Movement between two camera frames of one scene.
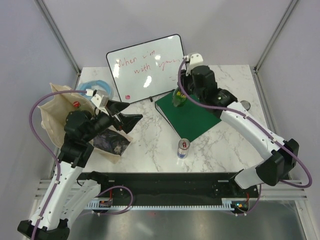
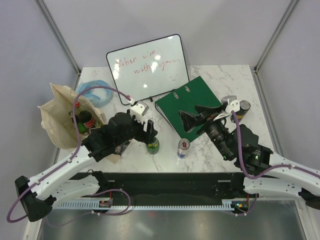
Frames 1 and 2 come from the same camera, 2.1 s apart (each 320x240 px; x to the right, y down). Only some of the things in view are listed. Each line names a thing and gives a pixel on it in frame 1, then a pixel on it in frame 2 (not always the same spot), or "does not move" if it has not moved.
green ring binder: x=191 y=119 does not move
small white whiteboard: x=147 y=69 does not move
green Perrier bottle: x=179 y=97 to x=153 y=148
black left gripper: x=128 y=120 to x=145 y=136
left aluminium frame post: x=54 y=28 does not move
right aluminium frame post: x=288 y=12 does not move
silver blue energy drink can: x=183 y=149 does not move
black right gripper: x=184 y=79 to x=189 y=121
